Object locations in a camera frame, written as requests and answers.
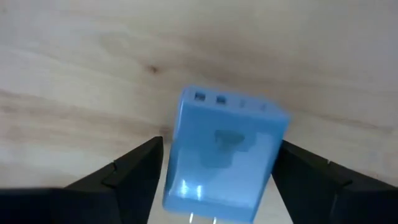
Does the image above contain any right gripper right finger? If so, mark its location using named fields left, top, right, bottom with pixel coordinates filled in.
left=271, top=139, right=398, bottom=224

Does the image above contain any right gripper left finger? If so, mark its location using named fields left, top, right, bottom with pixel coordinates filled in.
left=0, top=136, right=165, bottom=224

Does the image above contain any lavender USB wall charger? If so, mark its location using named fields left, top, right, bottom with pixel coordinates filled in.
left=161, top=83, right=292, bottom=224

